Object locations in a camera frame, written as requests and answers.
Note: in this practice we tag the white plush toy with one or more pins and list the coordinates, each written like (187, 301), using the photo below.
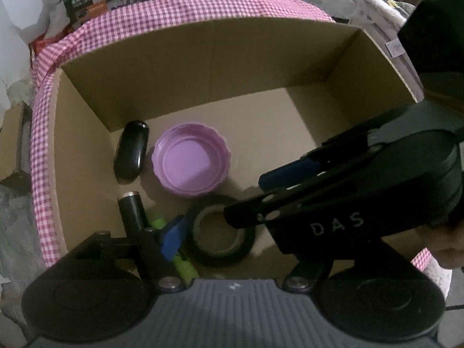
(369, 3)

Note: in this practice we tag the brown cardboard sheet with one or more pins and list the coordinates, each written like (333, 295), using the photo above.
(11, 141)

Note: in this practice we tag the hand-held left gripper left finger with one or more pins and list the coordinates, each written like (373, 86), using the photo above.
(172, 241)

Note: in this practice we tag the grey blanket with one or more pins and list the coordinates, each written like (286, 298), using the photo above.
(398, 7)

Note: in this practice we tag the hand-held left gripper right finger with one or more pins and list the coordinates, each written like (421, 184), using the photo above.
(306, 272)

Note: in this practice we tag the brown cardboard box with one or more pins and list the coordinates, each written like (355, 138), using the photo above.
(217, 65)

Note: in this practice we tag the pink checkered tablecloth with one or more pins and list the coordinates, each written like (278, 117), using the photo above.
(40, 152)

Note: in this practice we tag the purple plastic lid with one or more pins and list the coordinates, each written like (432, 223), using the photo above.
(188, 163)

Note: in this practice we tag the person's right hand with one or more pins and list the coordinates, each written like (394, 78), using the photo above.
(449, 246)

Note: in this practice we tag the green marker pen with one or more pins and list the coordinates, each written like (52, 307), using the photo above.
(186, 268)

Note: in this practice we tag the black tape roll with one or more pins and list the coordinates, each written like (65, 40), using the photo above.
(217, 259)

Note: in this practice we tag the red plastic bag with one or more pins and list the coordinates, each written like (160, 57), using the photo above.
(41, 45)

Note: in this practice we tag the black oval case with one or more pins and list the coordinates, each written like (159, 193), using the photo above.
(130, 152)

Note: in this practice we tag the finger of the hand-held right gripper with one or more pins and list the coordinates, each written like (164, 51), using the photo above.
(253, 212)
(286, 174)

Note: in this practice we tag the black cylindrical tube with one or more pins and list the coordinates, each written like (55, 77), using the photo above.
(134, 214)

